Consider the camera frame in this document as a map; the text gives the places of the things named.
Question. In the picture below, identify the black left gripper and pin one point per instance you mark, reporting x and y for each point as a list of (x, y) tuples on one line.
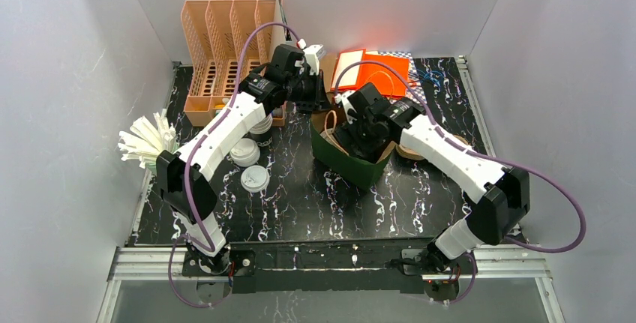
[(312, 97)]

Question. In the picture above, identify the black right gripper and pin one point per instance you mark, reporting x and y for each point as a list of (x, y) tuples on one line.
[(355, 129)]

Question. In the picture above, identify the green paper bag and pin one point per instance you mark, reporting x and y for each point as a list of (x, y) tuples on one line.
[(361, 173)]

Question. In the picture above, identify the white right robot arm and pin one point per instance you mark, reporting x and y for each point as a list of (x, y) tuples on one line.
[(499, 196)]

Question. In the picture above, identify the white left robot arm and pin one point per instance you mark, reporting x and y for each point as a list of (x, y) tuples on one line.
[(184, 177)]

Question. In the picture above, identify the stack of pulp cup carriers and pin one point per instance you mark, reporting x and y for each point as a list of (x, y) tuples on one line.
[(407, 153)]

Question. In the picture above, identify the orange paper bag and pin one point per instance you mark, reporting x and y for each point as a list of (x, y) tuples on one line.
[(388, 84)]

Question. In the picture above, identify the stack of white paper cups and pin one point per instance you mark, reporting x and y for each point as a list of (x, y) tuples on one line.
[(261, 132)]

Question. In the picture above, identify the checkered blue white bag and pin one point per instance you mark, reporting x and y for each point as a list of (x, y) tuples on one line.
[(418, 78)]

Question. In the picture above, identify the white cup lid stack back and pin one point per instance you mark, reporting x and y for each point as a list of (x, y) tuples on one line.
[(245, 153)]

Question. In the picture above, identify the white cup lid stack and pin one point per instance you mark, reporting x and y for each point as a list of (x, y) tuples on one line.
[(245, 153), (255, 179)]

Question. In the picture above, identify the white cup lid stack front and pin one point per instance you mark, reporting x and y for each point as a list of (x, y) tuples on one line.
[(255, 179)]

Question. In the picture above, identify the peach plastic file organizer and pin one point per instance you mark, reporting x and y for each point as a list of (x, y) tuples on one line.
[(221, 50)]

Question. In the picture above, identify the bundle of white wrapped straws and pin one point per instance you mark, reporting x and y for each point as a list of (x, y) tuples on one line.
[(145, 140)]

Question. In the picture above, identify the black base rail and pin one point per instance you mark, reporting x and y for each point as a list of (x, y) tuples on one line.
[(398, 264)]

